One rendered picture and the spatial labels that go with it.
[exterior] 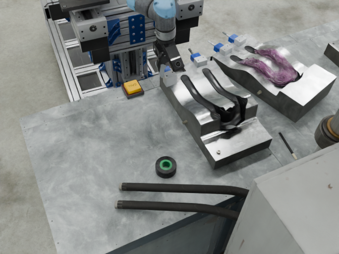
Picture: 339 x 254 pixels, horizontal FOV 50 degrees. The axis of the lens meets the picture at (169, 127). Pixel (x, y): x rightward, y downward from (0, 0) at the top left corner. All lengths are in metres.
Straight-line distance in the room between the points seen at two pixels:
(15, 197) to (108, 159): 1.07
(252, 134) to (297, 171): 0.83
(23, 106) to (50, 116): 1.23
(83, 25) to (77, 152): 0.60
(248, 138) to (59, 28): 2.05
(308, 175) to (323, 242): 0.12
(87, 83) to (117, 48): 0.62
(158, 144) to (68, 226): 0.46
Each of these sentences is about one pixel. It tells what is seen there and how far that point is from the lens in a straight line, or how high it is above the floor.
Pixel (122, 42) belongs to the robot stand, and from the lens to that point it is 2.03.
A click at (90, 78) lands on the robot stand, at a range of 2.62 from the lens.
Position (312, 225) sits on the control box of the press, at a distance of 0.62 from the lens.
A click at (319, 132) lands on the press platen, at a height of 1.28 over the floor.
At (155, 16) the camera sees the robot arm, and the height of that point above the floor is 1.25.
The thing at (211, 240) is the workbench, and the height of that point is 0.34.
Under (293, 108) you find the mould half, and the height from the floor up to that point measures 0.87.
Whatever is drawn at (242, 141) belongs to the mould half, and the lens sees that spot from 1.45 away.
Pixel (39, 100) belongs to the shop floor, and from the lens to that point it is 2.85.
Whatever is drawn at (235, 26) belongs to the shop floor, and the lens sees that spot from 3.48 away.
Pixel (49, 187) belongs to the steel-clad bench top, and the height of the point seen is 0.80.
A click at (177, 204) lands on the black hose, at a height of 0.87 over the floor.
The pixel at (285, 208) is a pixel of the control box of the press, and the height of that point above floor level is 1.47.
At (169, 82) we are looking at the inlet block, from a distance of 1.54.
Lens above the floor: 1.99
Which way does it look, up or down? 51 degrees down
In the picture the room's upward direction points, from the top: 2 degrees clockwise
